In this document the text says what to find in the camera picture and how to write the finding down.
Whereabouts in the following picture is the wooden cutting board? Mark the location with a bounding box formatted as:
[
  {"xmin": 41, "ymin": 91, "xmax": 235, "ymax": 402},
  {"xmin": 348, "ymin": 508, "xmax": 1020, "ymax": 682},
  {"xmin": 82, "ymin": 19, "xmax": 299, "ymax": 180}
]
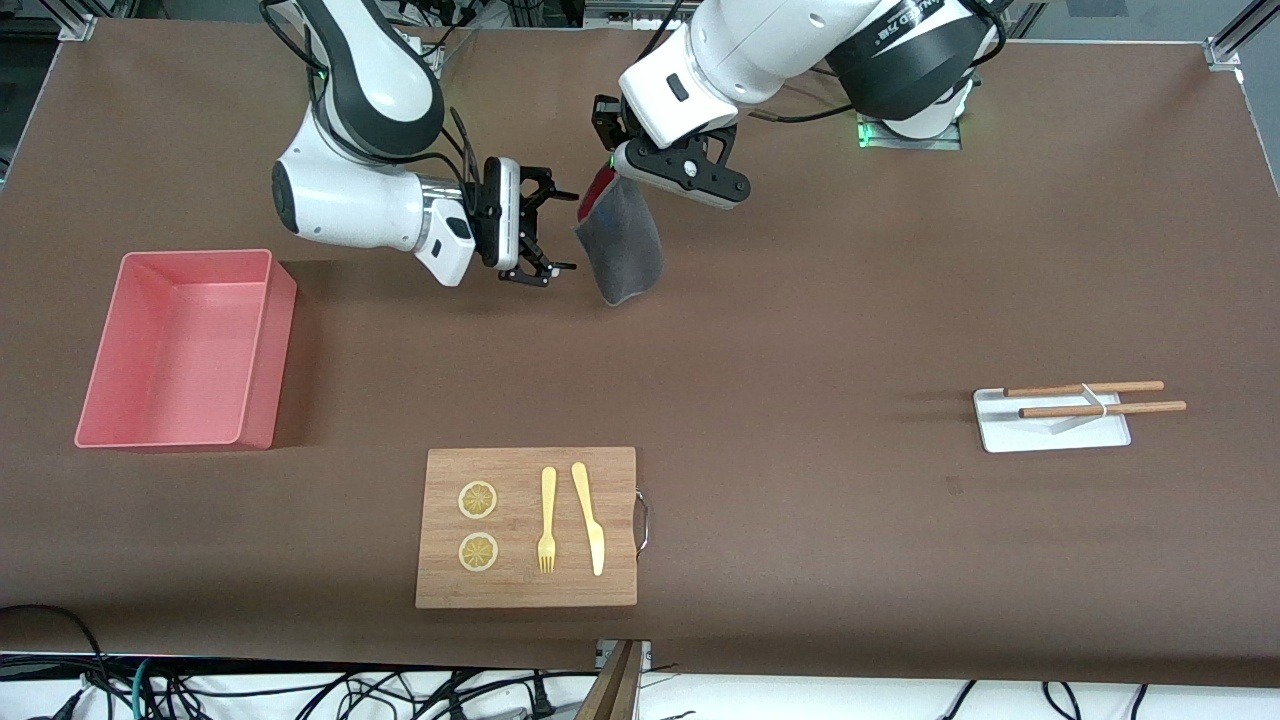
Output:
[{"xmin": 415, "ymin": 446, "xmax": 651, "ymax": 610}]

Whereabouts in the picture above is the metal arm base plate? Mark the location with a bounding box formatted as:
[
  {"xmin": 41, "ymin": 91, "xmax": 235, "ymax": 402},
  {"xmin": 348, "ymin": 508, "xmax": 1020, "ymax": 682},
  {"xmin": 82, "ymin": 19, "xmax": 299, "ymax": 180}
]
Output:
[{"xmin": 857, "ymin": 112, "xmax": 963, "ymax": 152}]

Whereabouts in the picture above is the teal cable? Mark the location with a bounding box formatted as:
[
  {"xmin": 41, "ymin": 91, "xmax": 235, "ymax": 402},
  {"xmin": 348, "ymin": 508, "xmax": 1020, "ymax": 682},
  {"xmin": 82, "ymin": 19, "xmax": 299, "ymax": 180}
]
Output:
[{"xmin": 130, "ymin": 657, "xmax": 161, "ymax": 720}]

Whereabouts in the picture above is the white chopstick rest tray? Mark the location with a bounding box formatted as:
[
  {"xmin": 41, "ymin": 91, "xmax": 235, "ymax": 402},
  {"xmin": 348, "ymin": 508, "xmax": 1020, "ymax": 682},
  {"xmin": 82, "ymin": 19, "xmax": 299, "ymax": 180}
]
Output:
[{"xmin": 973, "ymin": 386, "xmax": 1133, "ymax": 454}]

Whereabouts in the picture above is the wooden chopstick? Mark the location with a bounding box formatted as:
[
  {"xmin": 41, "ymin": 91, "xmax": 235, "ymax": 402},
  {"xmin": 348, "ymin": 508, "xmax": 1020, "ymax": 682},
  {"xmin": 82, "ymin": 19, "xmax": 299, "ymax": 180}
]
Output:
[
  {"xmin": 1004, "ymin": 380, "xmax": 1166, "ymax": 398},
  {"xmin": 1019, "ymin": 401, "xmax": 1188, "ymax": 419}
]

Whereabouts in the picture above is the pink plastic bin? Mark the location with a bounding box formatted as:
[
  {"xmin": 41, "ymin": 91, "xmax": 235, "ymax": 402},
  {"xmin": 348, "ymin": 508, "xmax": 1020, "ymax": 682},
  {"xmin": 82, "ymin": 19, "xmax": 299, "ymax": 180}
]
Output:
[{"xmin": 74, "ymin": 249, "xmax": 299, "ymax": 451}]

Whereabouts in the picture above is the wooden plank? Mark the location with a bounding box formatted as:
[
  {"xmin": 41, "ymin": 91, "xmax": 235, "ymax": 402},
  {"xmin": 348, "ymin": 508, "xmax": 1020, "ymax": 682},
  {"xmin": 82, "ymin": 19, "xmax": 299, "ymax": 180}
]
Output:
[{"xmin": 574, "ymin": 640, "xmax": 647, "ymax": 720}]

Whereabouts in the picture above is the yellow plastic fork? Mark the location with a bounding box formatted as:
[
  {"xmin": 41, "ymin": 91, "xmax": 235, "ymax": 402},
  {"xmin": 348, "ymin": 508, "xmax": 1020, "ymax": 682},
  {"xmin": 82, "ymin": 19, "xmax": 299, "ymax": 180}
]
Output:
[{"xmin": 537, "ymin": 466, "xmax": 558, "ymax": 574}]

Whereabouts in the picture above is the yellow plastic knife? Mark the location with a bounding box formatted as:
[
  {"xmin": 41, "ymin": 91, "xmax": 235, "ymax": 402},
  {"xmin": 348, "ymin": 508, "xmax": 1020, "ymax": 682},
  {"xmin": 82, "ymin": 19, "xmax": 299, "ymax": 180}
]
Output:
[{"xmin": 571, "ymin": 461, "xmax": 606, "ymax": 578}]

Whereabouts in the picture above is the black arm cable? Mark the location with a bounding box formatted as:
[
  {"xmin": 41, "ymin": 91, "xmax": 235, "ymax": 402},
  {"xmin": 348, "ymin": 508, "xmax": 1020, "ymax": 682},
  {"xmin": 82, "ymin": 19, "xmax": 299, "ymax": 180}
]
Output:
[
  {"xmin": 440, "ymin": 105, "xmax": 485, "ymax": 206},
  {"xmin": 258, "ymin": 0, "xmax": 333, "ymax": 83},
  {"xmin": 745, "ymin": 100, "xmax": 863, "ymax": 127}
]

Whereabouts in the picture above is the grey and pink cloth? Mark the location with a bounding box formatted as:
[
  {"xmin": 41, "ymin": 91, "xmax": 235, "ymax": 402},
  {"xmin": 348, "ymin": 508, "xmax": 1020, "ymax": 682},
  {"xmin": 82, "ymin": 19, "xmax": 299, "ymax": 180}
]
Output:
[{"xmin": 573, "ymin": 165, "xmax": 664, "ymax": 308}]

